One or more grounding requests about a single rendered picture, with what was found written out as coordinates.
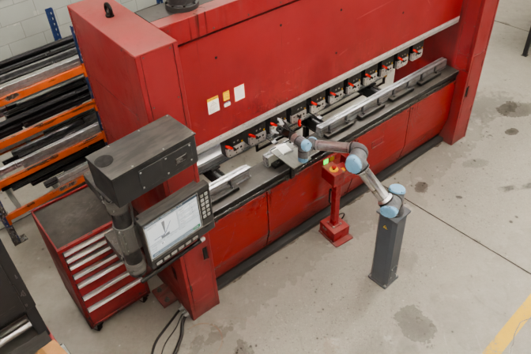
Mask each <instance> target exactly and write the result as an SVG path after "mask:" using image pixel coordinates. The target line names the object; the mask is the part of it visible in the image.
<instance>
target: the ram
mask: <svg viewBox="0 0 531 354"><path fill-rule="evenodd" d="M462 3H463V0H295V1H292V2H289V3H286V4H284V5H282V6H278V7H276V8H274V9H271V10H268V11H265V12H264V13H260V14H258V15H255V16H253V17H250V18H247V19H245V20H243V21H240V22H237V23H234V24H231V25H229V26H227V27H224V28H221V29H219V30H216V31H214V32H211V33H208V34H206V35H203V36H200V37H198V38H196V39H193V40H190V41H187V42H185V43H182V44H180V45H178V49H179V57H180V62H181V68H182V73H183V82H184V87H185V92H186V101H187V106H188V111H189V116H190V125H191V130H192V131H194V132H195V133H196V135H194V136H195V142H196V147H198V146H199V145H202V144H204V143H206V142H207V141H210V140H212V139H214V138H215V137H218V136H220V135H221V134H224V133H226V132H228V131H229V130H232V129H234V128H236V127H237V126H240V125H242V124H244V123H245V122H248V121H250V120H252V119H254V118H256V117H258V116H259V115H262V114H264V113H266V112H267V111H270V110H272V109H274V108H275V107H278V106H280V105H282V104H285V103H287V102H288V101H290V100H293V99H295V98H296V97H298V96H301V95H303V94H304V93H306V92H309V91H311V90H312V89H315V88H317V87H318V86H320V85H323V84H325V83H326V82H328V81H331V80H333V79H334V78H336V77H339V76H341V75H342V74H344V73H347V72H348V71H350V70H353V69H355V68H356V67H358V66H361V65H363V64H364V63H366V62H369V61H371V60H372V59H374V58H377V57H378V56H380V55H383V54H385V53H386V52H388V51H391V50H393V49H394V48H396V47H399V46H401V45H402V44H404V43H407V42H409V41H410V40H413V39H415V38H416V37H418V36H421V35H423V34H424V33H426V32H429V31H431V30H432V29H434V28H437V27H439V26H440V25H442V24H445V23H446V22H448V21H451V20H453V19H454V18H456V17H459V16H460V13H461V7H462ZM458 22H459V19H458V20H456V21H454V22H452V23H450V24H448V25H446V26H444V27H442V28H440V29H438V30H436V31H434V32H432V33H430V34H428V35H427V36H425V37H423V38H421V39H419V40H417V41H415V42H413V43H411V44H409V45H407V46H405V47H403V48H401V49H399V50H397V51H395V52H393V53H391V54H389V55H387V56H385V57H383V58H381V59H379V60H377V61H375V62H373V63H371V64H369V65H367V66H365V67H363V68H361V69H359V70H357V71H355V72H353V73H351V74H349V75H347V76H345V77H343V78H341V79H339V80H337V81H335V82H333V83H331V84H329V85H327V86H325V87H323V88H321V89H319V90H318V91H316V92H313V93H311V94H310V95H308V96H305V97H304V98H302V99H300V100H297V101H296V102H294V103H292V104H289V105H288V106H286V107H283V108H281V109H280V110H278V111H275V112H274V113H272V114H270V115H267V116H266V117H264V118H262V119H259V120H258V121H256V122H253V123H251V124H250V125H248V126H245V127H244V128H242V129H240V130H237V131H236V132H234V133H232V134H229V135H228V136H226V137H223V138H221V139H220V140H218V141H215V142H213V143H212V144H211V145H208V146H206V147H205V148H203V149H200V150H198V151H197V152H198V154H199V153H202V152H204V151H205V150H206V149H209V148H211V147H213V146H214V145H217V144H219V143H221V142H222V141H225V140H227V139H229V138H230V137H233V136H235V135H237V134H239V133H241V132H243V131H244V130H247V129H249V128H251V127H252V126H255V125H257V124H259V123H260V122H262V121H264V120H266V119H268V118H270V117H272V116H274V115H276V114H278V113H280V112H282V111H284V110H286V109H288V108H290V107H292V106H294V105H296V104H298V103H300V102H302V101H304V100H306V99H308V98H310V97H312V96H313V95H315V94H317V93H319V92H321V91H323V90H325V89H327V88H329V87H331V86H333V85H335V84H337V83H339V82H341V81H343V80H345V79H347V78H349V77H351V76H353V75H355V74H357V73H359V72H361V71H363V70H365V69H366V68H368V67H370V66H373V65H374V64H376V63H378V62H381V61H382V60H384V59H386V58H389V57H390V56H392V55H395V54H396V53H398V52H400V51H403V50H404V49H406V48H408V47H411V46H412V45H414V44H416V43H419V42H420V41H421V40H424V39H426V38H428V37H429V36H432V35H434V34H435V33H437V32H440V31H442V30H443V29H445V28H448V27H450V26H451V25H453V24H456V23H458ZM243 83H244V89H245V98H243V99H241V100H239V101H237V102H235V94H234V87H237V86H239V85H241V84H243ZM228 90H229V95H230V99H229V100H230V103H231V105H229V106H227V107H224V103H226V102H228V101H229V100H226V101H224V97H223V92H226V91H228ZM217 95H218V100H219V106H220V110H219V111H216V112H214V113H212V114H210V115H209V109H208V104H207V100H208V99H211V98H213V97H214V96H217Z"/></svg>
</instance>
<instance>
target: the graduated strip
mask: <svg viewBox="0 0 531 354"><path fill-rule="evenodd" d="M459 17H460V16H459ZM459 17H456V18H454V19H453V20H451V21H448V22H446V23H445V24H442V25H440V26H439V27H437V28H434V29H432V30H431V31H429V32H426V33H424V34H423V35H421V36H418V37H416V38H415V39H413V40H410V41H409V42H407V43H404V44H402V45H401V46H399V47H396V48H394V49H393V50H391V51H388V52H386V53H385V54H383V55H380V56H378V57H377V58H374V59H372V60H371V61H369V62H366V63H364V64H363V65H361V66H358V67H356V68H355V69H353V70H350V71H348V72H347V73H344V74H342V75H341V76H339V77H336V78H334V79H333V80H331V81H328V82H326V83H325V84H323V85H320V86H318V87H317V88H314V89H312V90H311V91H309V92H306V93H304V94H303V95H301V96H298V97H296V98H295V99H293V100H290V101H288V102H287V103H285V104H282V105H280V106H278V107H275V108H274V109H272V110H270V111H267V112H266V113H264V114H262V115H259V116H258V117H256V118H254V119H252V120H250V121H248V122H245V123H244V124H242V125H240V126H237V127H236V128H234V129H232V130H229V131H228V132H226V133H224V134H221V135H220V136H218V137H215V138H214V139H212V140H210V141H207V142H206V143H204V144H202V145H199V146H198V147H197V151H198V150H200V149H203V148H205V147H206V146H208V145H211V144H212V143H213V142H215V141H218V140H220V139H221V138H223V137H226V136H228V135H229V134H232V133H234V132H236V131H237V130H240V129H242V128H244V127H245V126H248V125H250V124H251V123H253V122H256V121H258V120H259V119H262V118H264V117H266V116H267V115H270V114H272V113H274V112H275V111H278V110H280V109H281V108H283V107H286V106H288V105H289V104H292V103H294V102H296V101H297V100H300V99H302V98H304V97H305V96H308V95H310V94H311V93H313V92H316V91H318V90H319V89H321V88H323V87H325V86H327V85H329V84H331V83H333V82H335V81H337V80H339V79H341V78H343V77H345V76H347V75H349V74H351V73H353V72H355V71H357V70H359V69H361V68H363V67H365V66H367V65H369V64H371V63H373V62H375V61H377V60H379V59H381V58H383V57H385V56H387V55H389V54H391V53H393V52H395V51H397V50H399V49H401V48H403V47H405V46H407V45H409V44H411V43H413V42H415V41H417V40H419V39H421V38H423V37H425V36H427V35H428V34H430V33H432V32H434V31H436V30H438V29H440V28H442V27H444V26H446V25H448V24H450V23H452V22H454V21H456V20H458V19H459Z"/></svg>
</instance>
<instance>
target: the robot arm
mask: <svg viewBox="0 0 531 354"><path fill-rule="evenodd" d="M277 119H278V120H279V122H280V123H281V126H280V125H278V126H277V128H276V130H272V129H270V130H271V131H272V132H273V133H274V134H276V135H277V136H279V137H280V136H284V137H286V138H288V139H289V141H291V142H292V143H293V144H295V145H297V146H298V161H299V162H300V163H306V162H307V161H308V158H309V155H310V153H311V151H312V150H319V151H327V152H335V153H348V154H349V155H348V157H347V159H346V161H345V167H346V169H347V170H348V171H349V172H351V173H352V174H355V175H358V176H359V177H360V178H361V179H362V180H363V182H364V183H365V184H366V185H367V187H368V188H369V190H370V191H371V192H372V194H373V195H374V196H375V197H376V198H377V200H378V205H379V206H380V213H381V214H382V215H383V216H385V217H388V218H399V217H402V216H403V215H404V213H405V207H404V199H405V188H404V187H403V186H402V185H400V184H392V185H390V186H389V191H388V192H387V191H386V190H385V188H384V187H383V186H382V184H381V183H380V182H379V181H378V179H377V178H376V177H375V175H374V174H373V172H372V171H371V169H370V168H369V163H368V162H367V161H366V159H367V157H368V150H367V147H366V146H365V145H363V144H361V143H359V142H354V141H351V142H350V143H348V142H339V141H323V140H317V139H316V137H309V138H308V139H306V138H304V137H302V136H301V135H300V134H298V133H296V132H294V130H292V129H291V128H289V127H288V124H287V123H286V122H285V121H283V120H282V119H280V118H277Z"/></svg>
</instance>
